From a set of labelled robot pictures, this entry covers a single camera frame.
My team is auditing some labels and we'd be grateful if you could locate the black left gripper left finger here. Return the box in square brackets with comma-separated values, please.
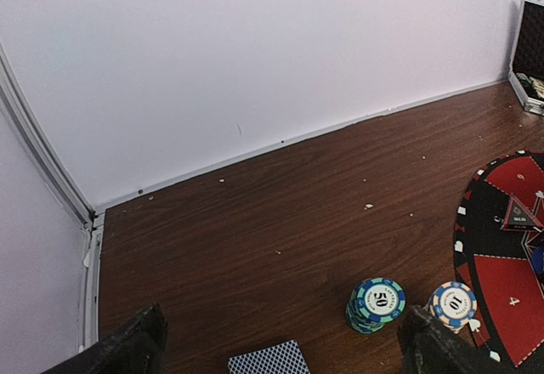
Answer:
[47, 303, 168, 374]

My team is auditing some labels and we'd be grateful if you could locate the blue small blind button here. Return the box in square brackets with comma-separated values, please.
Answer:
[531, 246, 544, 275]

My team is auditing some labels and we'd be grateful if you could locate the left aluminium frame post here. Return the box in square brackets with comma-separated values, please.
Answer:
[1, 51, 105, 353]

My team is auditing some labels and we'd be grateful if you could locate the aluminium poker case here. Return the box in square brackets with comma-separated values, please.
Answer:
[507, 0, 543, 116]

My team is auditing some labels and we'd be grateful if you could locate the green poker chip stack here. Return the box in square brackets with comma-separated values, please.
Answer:
[345, 277, 406, 335]

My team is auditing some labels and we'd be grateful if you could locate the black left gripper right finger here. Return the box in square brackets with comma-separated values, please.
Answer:
[397, 305, 513, 374]

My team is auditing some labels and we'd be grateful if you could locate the blue cream poker chip stack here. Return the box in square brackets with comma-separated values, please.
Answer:
[425, 281, 477, 334]

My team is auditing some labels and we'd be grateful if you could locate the round red black poker mat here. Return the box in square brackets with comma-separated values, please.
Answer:
[453, 150, 543, 373]

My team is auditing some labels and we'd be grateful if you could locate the black triangular all-in marker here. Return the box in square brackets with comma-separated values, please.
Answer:
[501, 195, 543, 232]

